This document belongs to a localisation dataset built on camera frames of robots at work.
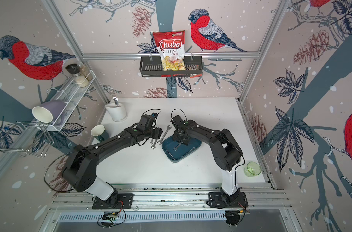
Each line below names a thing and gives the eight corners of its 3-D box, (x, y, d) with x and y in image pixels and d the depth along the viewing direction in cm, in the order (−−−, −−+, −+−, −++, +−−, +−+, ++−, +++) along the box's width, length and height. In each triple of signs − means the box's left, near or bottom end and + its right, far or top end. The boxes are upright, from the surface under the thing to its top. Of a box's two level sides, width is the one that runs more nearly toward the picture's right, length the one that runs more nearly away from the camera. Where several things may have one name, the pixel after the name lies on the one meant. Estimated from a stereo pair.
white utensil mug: (109, 121, 109) (103, 110, 100) (113, 111, 116) (107, 100, 106) (125, 121, 109) (119, 110, 100) (128, 111, 116) (123, 100, 106)
